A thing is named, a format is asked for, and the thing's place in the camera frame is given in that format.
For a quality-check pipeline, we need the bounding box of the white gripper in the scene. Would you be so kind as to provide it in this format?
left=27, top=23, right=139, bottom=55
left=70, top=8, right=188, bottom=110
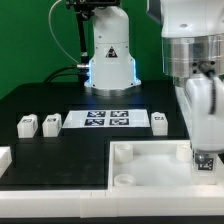
left=175, top=76, right=224, bottom=154

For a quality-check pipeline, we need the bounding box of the white square tabletop part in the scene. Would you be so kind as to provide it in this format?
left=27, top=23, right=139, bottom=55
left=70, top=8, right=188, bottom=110
left=108, top=140, right=224, bottom=198

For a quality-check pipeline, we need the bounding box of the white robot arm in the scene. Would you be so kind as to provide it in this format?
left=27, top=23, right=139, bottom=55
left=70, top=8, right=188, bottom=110
left=85, top=0, right=224, bottom=154

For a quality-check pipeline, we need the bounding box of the white sheet with tags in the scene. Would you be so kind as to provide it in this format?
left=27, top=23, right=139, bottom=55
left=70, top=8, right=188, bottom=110
left=63, top=109, right=150, bottom=129

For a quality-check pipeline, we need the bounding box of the white U-shaped fence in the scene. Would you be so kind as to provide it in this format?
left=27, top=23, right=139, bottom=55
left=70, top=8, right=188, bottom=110
left=0, top=142, right=224, bottom=219

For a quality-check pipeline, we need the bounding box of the black cable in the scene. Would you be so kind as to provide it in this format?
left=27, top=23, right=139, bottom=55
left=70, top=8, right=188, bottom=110
left=44, top=65, right=88, bottom=84

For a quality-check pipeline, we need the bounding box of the black camera stand pole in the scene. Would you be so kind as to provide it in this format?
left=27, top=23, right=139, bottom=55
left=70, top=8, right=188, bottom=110
left=66, top=0, right=95, bottom=64

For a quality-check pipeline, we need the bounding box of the grey cable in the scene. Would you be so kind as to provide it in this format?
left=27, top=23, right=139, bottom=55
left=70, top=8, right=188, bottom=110
left=48, top=0, right=81, bottom=64

